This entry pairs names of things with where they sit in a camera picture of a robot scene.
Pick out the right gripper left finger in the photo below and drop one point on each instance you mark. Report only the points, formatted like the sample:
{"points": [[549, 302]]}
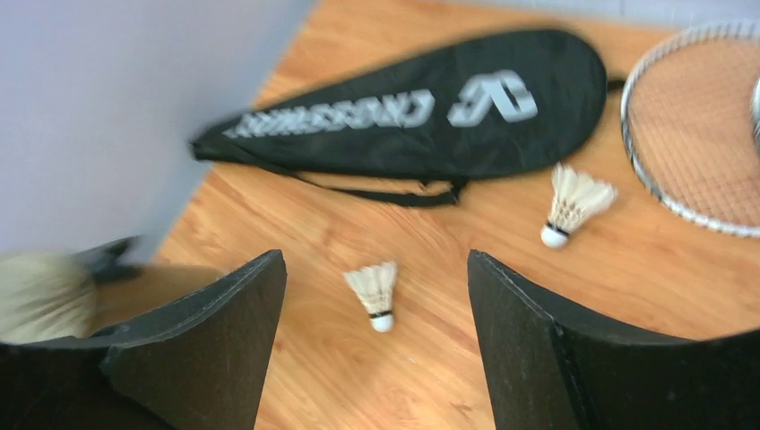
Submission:
{"points": [[197, 362]]}

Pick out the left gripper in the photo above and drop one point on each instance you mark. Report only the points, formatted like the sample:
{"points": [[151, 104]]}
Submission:
{"points": [[105, 262]]}

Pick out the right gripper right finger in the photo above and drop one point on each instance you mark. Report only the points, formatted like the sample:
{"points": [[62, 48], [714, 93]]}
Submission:
{"points": [[552, 363]]}

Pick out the black shuttlecock tube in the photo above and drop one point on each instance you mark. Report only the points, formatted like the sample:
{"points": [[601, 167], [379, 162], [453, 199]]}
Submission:
{"points": [[45, 296]]}

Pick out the white feather shuttlecock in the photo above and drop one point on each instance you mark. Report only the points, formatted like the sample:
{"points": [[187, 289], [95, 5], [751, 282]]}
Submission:
{"points": [[577, 197]]}

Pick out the silver badminton racket left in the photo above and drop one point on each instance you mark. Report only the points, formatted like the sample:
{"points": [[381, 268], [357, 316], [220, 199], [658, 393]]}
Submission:
{"points": [[690, 124]]}

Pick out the black Crossway racket bag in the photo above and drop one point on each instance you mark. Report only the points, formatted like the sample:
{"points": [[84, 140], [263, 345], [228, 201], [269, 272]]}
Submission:
{"points": [[499, 104]]}

